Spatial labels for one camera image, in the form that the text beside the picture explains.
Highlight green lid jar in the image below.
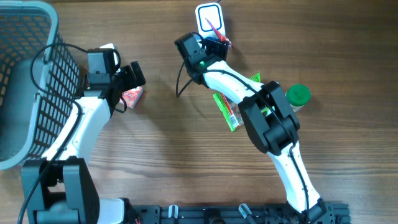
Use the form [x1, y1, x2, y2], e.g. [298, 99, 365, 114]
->
[285, 84, 311, 112]

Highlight red stick packet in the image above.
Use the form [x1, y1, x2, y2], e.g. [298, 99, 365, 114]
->
[206, 19, 234, 49]

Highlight grey plastic mesh basket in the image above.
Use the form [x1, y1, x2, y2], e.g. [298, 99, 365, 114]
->
[1, 1, 80, 170]

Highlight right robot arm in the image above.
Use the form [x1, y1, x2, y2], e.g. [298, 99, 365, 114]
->
[175, 33, 326, 223]

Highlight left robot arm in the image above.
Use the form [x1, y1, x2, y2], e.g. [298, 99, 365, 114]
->
[18, 62, 146, 223]

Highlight green snack bag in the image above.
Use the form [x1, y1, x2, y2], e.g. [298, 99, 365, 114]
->
[212, 71, 271, 133]

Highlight red white small pouch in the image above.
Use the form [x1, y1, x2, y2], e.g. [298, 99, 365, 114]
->
[119, 86, 144, 109]

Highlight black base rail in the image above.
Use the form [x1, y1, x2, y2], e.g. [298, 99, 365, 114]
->
[132, 202, 351, 224]

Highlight white barcode scanner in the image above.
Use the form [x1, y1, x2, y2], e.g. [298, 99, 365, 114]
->
[195, 2, 226, 38]

